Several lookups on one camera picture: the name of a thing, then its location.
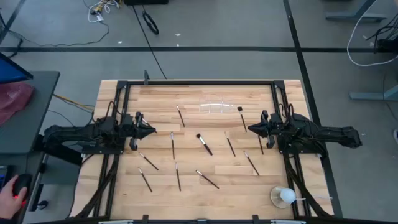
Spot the black computer mouse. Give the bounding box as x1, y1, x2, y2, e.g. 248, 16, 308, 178
12, 173, 33, 200

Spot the fluffy round-head makeup brush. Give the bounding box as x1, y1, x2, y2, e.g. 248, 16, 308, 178
195, 133, 214, 157

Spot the wide-head makeup brush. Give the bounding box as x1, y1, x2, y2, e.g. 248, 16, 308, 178
236, 106, 248, 133

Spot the person's hand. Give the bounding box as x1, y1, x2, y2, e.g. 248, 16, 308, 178
0, 174, 29, 220

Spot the long black floor cable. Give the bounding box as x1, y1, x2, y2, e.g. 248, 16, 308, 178
131, 4, 168, 80

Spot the yellow cable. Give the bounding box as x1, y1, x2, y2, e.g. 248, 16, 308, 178
52, 93, 96, 112

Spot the clear acrylic brush organizer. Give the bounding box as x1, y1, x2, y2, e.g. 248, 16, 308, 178
198, 98, 239, 115

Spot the black keyboard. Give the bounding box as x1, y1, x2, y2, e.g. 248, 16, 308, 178
0, 164, 14, 190

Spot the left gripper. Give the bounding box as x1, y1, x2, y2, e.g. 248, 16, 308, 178
123, 111, 157, 151

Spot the black aluminium table frame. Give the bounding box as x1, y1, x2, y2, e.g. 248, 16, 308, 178
70, 79, 335, 224

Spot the dark grey side desk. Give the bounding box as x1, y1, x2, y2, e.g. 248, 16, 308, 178
0, 70, 61, 224

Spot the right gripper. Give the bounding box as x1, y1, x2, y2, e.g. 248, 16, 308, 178
248, 110, 282, 149

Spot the long white floor cable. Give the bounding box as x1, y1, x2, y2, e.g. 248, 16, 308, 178
346, 0, 398, 67

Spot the blue screen monitor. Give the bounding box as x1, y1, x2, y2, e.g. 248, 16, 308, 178
0, 52, 34, 85

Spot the thin black desk cable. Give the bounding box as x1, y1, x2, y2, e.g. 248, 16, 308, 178
46, 108, 96, 126

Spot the black box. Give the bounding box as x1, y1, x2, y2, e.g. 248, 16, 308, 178
123, 0, 170, 6

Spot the dark red cloth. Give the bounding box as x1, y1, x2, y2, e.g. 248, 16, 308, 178
0, 82, 35, 126

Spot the black cable bundle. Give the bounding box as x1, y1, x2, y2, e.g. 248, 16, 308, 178
366, 21, 398, 53

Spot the grey desk foot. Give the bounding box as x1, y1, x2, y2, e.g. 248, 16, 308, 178
325, 0, 388, 23
348, 83, 398, 101

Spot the black coiled cable loop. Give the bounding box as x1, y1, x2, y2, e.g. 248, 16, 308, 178
142, 11, 160, 35

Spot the white cable bundle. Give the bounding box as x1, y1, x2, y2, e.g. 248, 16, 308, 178
87, 0, 121, 24

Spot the thin black floor cable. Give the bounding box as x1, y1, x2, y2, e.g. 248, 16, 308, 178
0, 12, 110, 58

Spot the white lamp cable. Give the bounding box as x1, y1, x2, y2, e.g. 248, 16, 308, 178
294, 195, 333, 202

